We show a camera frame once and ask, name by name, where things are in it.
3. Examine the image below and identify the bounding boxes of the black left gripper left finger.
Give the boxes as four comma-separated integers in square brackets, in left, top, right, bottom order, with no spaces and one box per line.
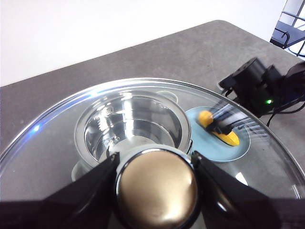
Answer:
[0,151,125,229]

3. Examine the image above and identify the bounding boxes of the yellow corn cob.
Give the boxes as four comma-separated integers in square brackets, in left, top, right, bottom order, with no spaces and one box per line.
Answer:
[197,110,240,146]

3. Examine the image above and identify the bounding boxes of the glass lid with golden knob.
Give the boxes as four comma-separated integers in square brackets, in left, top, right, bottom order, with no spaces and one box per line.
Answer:
[0,76,305,229]

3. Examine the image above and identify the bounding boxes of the pale green electric steamer pot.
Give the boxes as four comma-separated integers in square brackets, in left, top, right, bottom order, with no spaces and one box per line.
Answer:
[71,89,193,182]

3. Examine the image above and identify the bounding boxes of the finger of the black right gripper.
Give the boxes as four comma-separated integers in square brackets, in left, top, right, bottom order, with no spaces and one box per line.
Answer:
[218,121,234,136]
[205,116,219,133]

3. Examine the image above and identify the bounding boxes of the light blue round plate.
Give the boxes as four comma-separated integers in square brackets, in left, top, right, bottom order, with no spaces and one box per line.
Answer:
[184,106,251,163]

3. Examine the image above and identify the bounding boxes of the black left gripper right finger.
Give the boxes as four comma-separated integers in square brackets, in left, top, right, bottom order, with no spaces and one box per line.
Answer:
[190,151,305,229]

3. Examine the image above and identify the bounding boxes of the thin black cable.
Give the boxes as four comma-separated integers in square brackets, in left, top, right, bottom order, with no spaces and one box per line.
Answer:
[265,99,305,127]

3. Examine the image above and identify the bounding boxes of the black metal rack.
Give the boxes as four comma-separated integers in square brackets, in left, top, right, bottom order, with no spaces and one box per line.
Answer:
[270,10,305,57]

